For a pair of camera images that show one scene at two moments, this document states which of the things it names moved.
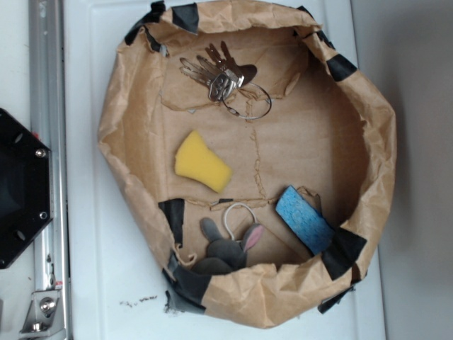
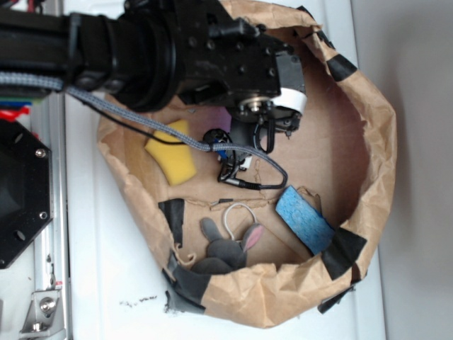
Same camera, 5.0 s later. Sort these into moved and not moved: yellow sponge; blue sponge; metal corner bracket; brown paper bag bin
Moved: yellow sponge
Not moved: brown paper bag bin; metal corner bracket; blue sponge
